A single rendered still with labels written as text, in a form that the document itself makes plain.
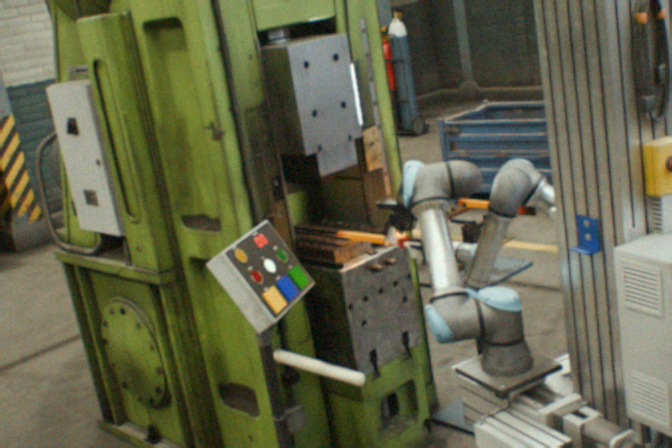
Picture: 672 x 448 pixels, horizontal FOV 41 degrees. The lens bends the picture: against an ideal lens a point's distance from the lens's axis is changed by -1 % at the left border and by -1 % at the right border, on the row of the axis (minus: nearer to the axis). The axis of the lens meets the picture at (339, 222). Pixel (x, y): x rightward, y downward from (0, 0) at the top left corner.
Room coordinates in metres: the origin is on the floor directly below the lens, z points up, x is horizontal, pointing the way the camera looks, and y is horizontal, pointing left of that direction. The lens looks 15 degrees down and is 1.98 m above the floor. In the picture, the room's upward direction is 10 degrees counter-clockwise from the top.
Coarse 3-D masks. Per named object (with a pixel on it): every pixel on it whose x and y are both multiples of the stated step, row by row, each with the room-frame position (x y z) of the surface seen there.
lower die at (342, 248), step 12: (324, 228) 3.54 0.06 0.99; (336, 228) 3.50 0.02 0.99; (300, 240) 3.46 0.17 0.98; (336, 240) 3.35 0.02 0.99; (348, 240) 3.32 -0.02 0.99; (300, 252) 3.39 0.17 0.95; (312, 252) 3.34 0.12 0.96; (324, 252) 3.29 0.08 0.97; (336, 252) 3.26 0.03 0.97; (348, 252) 3.30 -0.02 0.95; (360, 252) 3.34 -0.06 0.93
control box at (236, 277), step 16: (240, 240) 2.83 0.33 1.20; (256, 240) 2.89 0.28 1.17; (272, 240) 2.96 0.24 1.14; (224, 256) 2.72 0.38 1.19; (256, 256) 2.83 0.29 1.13; (272, 256) 2.90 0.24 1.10; (288, 256) 2.97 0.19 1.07; (224, 272) 2.72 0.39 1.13; (240, 272) 2.71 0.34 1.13; (272, 272) 2.83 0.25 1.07; (304, 272) 2.97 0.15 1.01; (224, 288) 2.72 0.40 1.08; (240, 288) 2.70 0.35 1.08; (256, 288) 2.71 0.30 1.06; (304, 288) 2.90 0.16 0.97; (240, 304) 2.71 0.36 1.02; (256, 304) 2.68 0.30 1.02; (288, 304) 2.77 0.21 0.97; (256, 320) 2.69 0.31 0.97; (272, 320) 2.67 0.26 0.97
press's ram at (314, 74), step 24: (264, 48) 3.32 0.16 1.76; (288, 48) 3.22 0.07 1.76; (312, 48) 3.29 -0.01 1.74; (336, 48) 3.37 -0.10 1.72; (264, 72) 3.33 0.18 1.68; (288, 72) 3.23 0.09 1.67; (312, 72) 3.28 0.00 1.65; (336, 72) 3.36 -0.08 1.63; (288, 96) 3.25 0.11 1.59; (312, 96) 3.27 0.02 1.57; (336, 96) 3.35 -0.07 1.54; (288, 120) 3.26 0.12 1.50; (312, 120) 3.25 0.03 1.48; (336, 120) 3.33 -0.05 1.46; (288, 144) 3.28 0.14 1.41; (312, 144) 3.24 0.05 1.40; (336, 144) 3.32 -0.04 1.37
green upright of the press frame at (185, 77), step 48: (144, 0) 3.39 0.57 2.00; (192, 0) 3.17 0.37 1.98; (240, 0) 3.29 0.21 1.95; (144, 48) 3.44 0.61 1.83; (192, 48) 3.21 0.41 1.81; (240, 48) 3.25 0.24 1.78; (192, 96) 3.34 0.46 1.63; (240, 96) 3.23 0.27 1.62; (192, 144) 3.39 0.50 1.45; (192, 192) 3.43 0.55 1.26; (240, 192) 3.17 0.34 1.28; (192, 240) 3.38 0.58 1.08; (288, 240) 3.30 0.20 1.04; (192, 288) 3.44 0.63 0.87; (240, 336) 3.33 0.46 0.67; (288, 336) 3.23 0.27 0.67; (240, 384) 3.39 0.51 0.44; (240, 432) 3.34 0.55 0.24
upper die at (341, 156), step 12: (348, 144) 3.36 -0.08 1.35; (288, 156) 3.37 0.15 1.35; (300, 156) 3.32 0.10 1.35; (312, 156) 3.27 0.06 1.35; (324, 156) 3.27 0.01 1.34; (336, 156) 3.31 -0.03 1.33; (348, 156) 3.35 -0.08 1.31; (288, 168) 3.38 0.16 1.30; (300, 168) 3.33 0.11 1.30; (312, 168) 3.28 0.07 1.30; (324, 168) 3.27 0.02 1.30; (336, 168) 3.31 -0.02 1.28
